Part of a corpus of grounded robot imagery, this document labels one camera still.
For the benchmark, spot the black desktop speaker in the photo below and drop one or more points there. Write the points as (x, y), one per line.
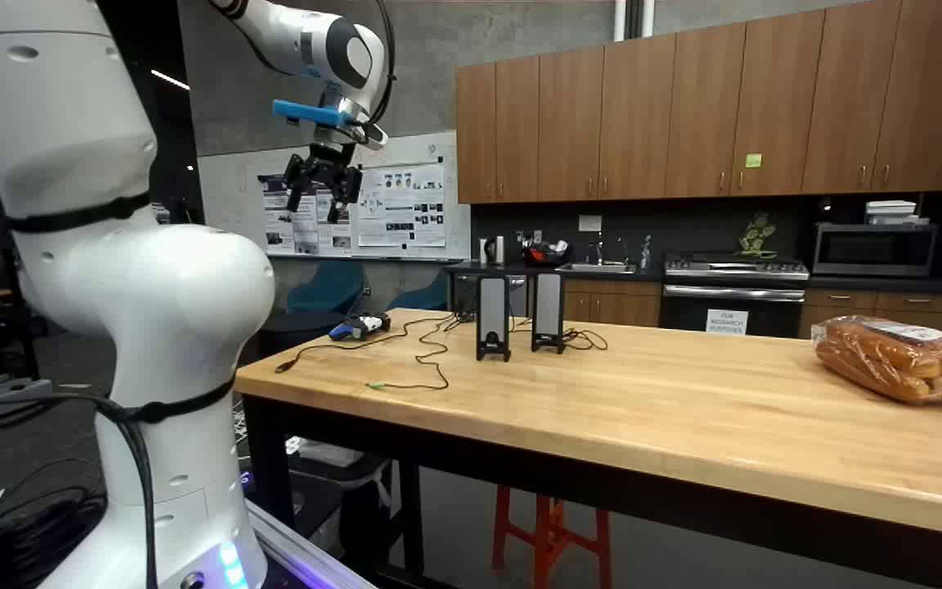
(491, 317)
(549, 312)

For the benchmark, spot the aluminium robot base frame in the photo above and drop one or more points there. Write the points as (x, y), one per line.
(311, 566)

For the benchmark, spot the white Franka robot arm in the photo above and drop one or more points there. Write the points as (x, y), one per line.
(166, 296)

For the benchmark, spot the stainless steel stove oven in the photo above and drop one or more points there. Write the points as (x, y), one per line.
(733, 289)

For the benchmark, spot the red black countertop item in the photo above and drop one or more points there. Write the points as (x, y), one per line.
(544, 252)

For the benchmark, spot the white wall plate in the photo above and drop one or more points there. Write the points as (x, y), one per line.
(591, 223)

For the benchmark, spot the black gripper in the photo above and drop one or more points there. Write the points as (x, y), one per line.
(329, 165)

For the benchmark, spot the teal chair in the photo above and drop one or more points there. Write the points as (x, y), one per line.
(324, 293)

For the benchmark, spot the green sticky note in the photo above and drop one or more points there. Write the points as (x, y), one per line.
(755, 163)

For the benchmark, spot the blue game controller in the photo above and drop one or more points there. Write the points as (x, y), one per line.
(357, 330)

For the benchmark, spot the white paper sign on oven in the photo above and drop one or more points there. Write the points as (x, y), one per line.
(726, 323)

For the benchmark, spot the small green plant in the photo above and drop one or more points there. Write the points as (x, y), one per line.
(761, 236)

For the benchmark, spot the wooden base cabinet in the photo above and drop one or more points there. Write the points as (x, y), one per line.
(883, 308)
(613, 302)

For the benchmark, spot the plastic bag of buns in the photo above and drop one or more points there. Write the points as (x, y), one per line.
(896, 360)

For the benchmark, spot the white stack on microwave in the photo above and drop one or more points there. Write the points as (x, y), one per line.
(890, 210)

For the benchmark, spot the black kitchen countertop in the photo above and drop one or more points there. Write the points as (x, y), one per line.
(883, 283)

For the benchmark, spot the metal sink faucet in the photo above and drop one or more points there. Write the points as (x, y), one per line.
(604, 249)

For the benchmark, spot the stainless microwave oven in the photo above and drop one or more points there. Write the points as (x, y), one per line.
(874, 249)

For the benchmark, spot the stainless kitchen sink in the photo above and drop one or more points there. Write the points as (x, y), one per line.
(604, 270)

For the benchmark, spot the silver countertop appliance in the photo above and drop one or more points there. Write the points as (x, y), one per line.
(496, 252)

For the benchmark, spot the clear soap bottle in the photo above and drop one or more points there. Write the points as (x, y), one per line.
(647, 252)

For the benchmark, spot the white poster board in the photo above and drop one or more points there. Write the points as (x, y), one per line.
(416, 219)

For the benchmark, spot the wooden wall cabinet row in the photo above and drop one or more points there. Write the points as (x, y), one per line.
(710, 108)

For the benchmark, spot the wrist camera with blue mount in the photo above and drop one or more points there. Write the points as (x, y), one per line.
(303, 108)

